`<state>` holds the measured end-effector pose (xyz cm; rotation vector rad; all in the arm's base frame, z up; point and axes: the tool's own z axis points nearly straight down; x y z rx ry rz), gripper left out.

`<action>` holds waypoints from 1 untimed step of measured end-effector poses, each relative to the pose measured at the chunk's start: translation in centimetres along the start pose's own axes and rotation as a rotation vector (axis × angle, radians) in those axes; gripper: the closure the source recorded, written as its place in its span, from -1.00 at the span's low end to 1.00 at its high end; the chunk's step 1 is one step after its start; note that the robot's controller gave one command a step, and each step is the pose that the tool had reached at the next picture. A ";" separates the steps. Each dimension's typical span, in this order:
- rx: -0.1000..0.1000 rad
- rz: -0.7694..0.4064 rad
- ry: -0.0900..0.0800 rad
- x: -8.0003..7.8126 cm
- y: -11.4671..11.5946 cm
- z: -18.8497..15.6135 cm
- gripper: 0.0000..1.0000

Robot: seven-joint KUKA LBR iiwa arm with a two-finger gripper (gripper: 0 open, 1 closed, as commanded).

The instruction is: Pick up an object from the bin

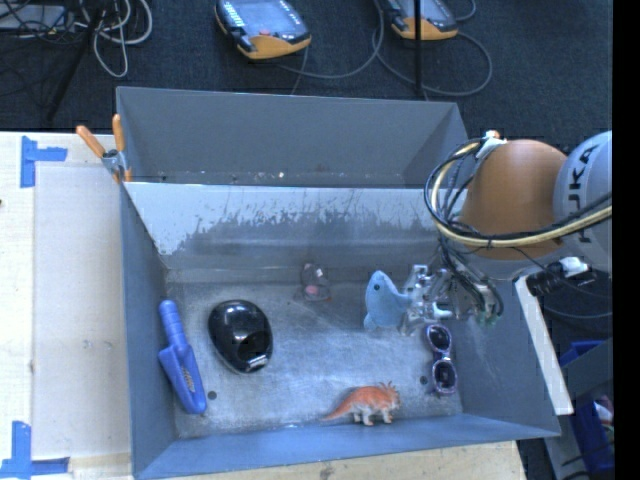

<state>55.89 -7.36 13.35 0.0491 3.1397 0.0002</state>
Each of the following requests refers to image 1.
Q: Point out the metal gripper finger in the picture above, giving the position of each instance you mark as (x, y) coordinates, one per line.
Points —
(419, 278)
(425, 314)

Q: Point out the blue plush shark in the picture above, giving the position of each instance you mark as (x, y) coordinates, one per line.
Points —
(382, 303)

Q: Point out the purple sunglasses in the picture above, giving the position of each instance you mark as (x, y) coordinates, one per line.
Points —
(441, 363)

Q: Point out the orange toy dinosaur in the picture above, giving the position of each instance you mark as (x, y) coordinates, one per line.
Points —
(367, 400)

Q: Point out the small grey toy mouse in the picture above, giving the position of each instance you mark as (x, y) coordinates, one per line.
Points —
(315, 283)

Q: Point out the grey metal bin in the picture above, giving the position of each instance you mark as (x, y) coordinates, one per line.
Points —
(300, 318)

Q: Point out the blue toy trowel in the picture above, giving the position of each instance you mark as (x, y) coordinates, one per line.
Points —
(180, 363)

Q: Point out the black cylinder on white bracket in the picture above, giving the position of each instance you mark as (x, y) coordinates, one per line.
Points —
(555, 278)

